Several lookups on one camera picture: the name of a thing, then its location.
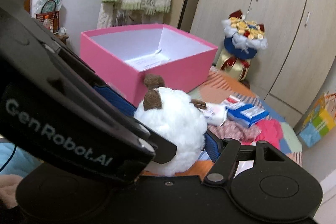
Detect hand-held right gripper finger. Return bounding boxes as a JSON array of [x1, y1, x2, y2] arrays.
[[203, 135, 287, 186]]

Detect white plush toy brown ears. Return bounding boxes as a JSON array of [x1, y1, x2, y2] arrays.
[[133, 74, 208, 176]]

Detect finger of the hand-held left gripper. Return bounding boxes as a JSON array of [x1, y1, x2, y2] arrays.
[[59, 47, 137, 117], [123, 119, 177, 165]]

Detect pink cardboard box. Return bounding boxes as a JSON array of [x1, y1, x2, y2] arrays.
[[80, 24, 219, 106]]

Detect white paper sheet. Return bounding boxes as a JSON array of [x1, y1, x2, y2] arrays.
[[128, 53, 164, 70]]

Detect mauve fuzzy cloth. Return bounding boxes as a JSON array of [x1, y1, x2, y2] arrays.
[[207, 120, 260, 146]]

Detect red white toothpaste tube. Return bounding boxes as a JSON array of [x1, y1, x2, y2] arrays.
[[220, 95, 243, 109]]

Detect light blue cloth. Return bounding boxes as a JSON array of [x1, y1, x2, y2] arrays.
[[0, 141, 37, 176]]

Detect blue wet wipes packet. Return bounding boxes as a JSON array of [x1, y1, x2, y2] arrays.
[[226, 103, 270, 127]]

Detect orange woven basket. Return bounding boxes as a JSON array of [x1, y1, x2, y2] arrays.
[[35, 11, 60, 30]]

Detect white tissue pack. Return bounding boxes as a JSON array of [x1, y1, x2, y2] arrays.
[[204, 103, 228, 126]]

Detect colourful gift bag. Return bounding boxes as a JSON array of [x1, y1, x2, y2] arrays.
[[298, 93, 336, 148]]

